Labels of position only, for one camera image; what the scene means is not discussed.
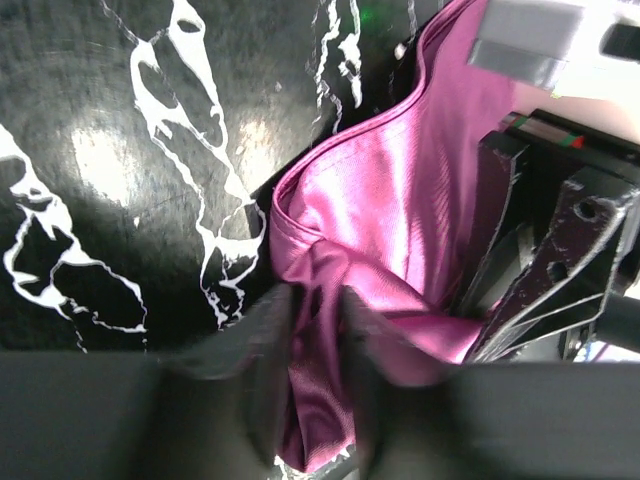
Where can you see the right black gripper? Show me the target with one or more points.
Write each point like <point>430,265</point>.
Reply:
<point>555,232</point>

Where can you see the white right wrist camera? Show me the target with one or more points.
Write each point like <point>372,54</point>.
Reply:
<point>586,49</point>

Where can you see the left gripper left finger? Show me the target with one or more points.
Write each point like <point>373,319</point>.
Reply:
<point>213,411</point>

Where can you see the purple cloth napkin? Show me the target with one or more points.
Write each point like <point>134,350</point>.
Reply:
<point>386,208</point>

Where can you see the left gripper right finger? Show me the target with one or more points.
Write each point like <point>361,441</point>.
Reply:
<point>419,418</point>

